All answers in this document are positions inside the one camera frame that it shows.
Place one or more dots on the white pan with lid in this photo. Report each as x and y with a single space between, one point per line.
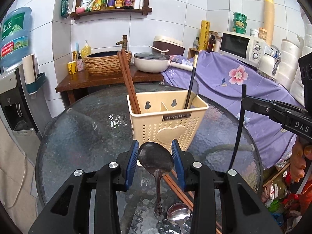
156 62

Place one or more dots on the wooden wall shelf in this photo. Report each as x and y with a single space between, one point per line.
144 11

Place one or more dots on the bronze faucet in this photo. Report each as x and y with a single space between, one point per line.
123 43

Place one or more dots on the woven basket sink bowl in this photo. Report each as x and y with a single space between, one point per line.
102 63

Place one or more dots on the beige cloth cover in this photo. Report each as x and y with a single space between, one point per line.
18 194

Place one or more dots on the small shiny steel spoon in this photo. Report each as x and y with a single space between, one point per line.
178 214

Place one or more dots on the yellow soap bottle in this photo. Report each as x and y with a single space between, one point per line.
86 50

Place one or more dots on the large steel spoon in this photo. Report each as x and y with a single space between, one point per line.
194 92

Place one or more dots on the white microwave oven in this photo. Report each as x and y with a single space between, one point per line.
247 49

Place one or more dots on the green hanging packet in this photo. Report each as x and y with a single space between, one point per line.
65 10

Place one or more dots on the black chopstick gold band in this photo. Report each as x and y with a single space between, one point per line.
191 79

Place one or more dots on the right hand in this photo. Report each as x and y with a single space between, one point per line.
297 161

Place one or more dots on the purple floral cloth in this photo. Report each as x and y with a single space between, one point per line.
220 79

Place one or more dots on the brown white rice cooker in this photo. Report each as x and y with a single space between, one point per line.
174 46

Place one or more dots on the dark steel ornate spoon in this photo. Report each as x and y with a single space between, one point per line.
158 161

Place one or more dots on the brown wooden chopstick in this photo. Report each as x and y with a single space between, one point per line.
186 197
119 54
135 104
185 187

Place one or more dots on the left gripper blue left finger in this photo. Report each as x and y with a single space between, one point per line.
130 164

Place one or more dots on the yellow mug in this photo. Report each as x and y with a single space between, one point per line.
72 67

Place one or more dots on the yellow roll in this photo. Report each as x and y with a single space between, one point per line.
203 35

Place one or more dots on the blue water jug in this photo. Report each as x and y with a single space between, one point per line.
15 36

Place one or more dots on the green stacked bowls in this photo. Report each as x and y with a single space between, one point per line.
239 23

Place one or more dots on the paper cup stack holder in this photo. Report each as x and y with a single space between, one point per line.
33 80

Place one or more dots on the beige plastic utensil holder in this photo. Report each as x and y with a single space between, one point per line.
163 118

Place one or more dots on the brown wooden counter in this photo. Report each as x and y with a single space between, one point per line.
82 79

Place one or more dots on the water dispenser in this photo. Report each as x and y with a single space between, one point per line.
26 114

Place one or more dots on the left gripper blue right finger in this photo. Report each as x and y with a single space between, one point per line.
177 155

